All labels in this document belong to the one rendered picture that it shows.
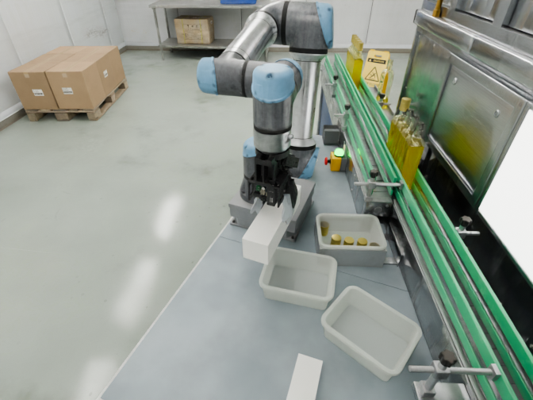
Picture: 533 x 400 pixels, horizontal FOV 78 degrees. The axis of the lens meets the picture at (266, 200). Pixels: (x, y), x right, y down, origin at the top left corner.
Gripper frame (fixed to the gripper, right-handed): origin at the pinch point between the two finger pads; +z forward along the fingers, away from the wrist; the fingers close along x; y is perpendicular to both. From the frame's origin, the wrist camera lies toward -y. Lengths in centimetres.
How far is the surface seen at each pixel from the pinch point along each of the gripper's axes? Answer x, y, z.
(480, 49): 42, -66, -27
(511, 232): 57, -22, 6
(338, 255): 15.4, -20.6, 29.0
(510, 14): 46, -65, -37
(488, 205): 53, -33, 6
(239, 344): -3.1, 17.1, 34.1
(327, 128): -9, -107, 26
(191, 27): -338, -484, 60
